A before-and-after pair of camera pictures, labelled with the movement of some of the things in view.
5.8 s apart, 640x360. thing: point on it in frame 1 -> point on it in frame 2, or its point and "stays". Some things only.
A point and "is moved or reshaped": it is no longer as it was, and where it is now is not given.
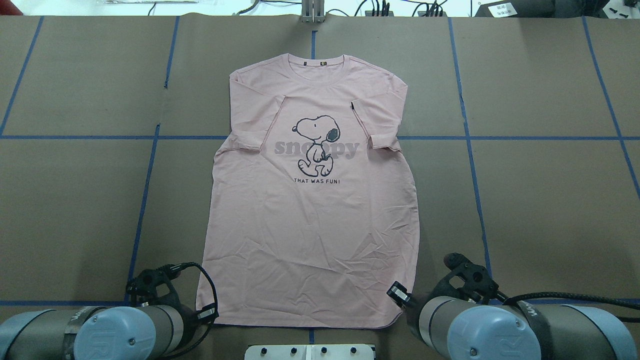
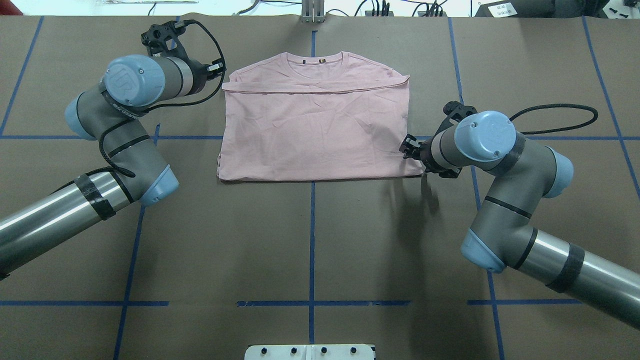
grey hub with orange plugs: x=369 y=13 stays
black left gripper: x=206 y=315 -> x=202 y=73
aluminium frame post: x=312 y=11 stays
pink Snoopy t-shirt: x=313 y=221 is moved or reshaped
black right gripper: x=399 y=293 -> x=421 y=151
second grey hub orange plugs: x=422 y=13 stays
